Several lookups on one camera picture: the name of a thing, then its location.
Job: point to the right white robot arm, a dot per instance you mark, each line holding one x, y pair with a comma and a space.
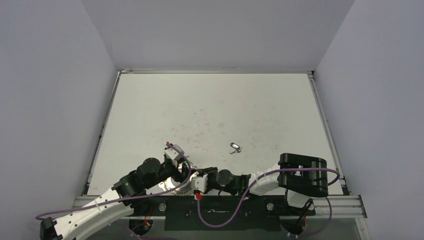
301, 176

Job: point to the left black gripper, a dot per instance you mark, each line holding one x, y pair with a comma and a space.
182, 176

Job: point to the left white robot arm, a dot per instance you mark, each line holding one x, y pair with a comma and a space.
120, 200

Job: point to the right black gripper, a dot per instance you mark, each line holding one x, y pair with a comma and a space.
205, 172

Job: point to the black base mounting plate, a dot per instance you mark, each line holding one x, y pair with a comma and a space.
180, 213

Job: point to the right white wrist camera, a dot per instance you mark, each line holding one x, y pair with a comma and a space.
199, 185

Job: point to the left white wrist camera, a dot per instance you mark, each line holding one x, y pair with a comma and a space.
173, 153

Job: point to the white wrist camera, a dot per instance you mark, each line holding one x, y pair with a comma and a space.
173, 153
199, 185

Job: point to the key with black head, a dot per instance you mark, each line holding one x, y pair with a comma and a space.
236, 148

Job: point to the metal disc with keyrings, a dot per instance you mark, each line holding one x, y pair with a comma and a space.
184, 190

